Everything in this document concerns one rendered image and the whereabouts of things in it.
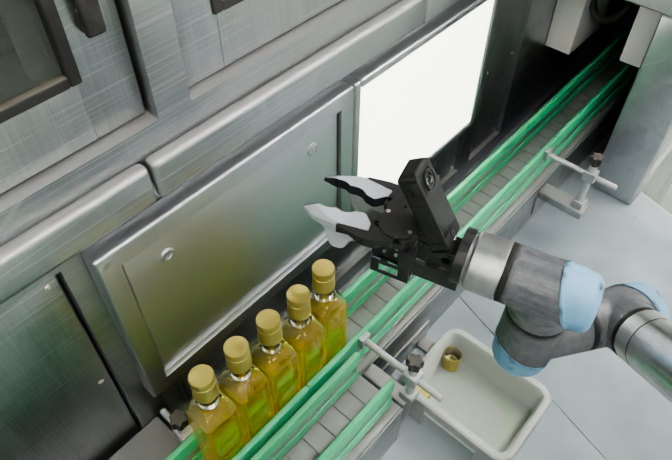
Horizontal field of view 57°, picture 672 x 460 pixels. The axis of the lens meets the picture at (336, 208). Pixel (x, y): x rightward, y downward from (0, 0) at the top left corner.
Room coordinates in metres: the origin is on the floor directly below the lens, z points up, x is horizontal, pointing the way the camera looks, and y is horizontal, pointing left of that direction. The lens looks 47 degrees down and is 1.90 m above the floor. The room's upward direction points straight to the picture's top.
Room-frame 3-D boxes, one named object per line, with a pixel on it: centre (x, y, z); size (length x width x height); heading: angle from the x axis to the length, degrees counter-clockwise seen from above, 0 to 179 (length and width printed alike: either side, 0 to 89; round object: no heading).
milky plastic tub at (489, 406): (0.54, -0.26, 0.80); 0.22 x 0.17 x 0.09; 48
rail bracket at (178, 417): (0.42, 0.25, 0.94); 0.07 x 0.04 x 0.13; 48
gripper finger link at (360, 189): (0.58, -0.03, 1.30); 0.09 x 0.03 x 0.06; 51
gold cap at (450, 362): (0.62, -0.23, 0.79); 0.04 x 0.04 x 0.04
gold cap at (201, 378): (0.39, 0.17, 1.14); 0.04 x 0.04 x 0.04
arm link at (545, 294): (0.43, -0.25, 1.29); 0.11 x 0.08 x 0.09; 64
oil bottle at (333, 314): (0.57, 0.02, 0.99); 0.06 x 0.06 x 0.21; 48
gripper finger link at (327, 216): (0.52, 0.00, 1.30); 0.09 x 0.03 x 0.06; 77
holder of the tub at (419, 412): (0.55, -0.24, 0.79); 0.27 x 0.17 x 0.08; 48
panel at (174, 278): (0.79, -0.01, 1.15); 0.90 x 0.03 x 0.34; 138
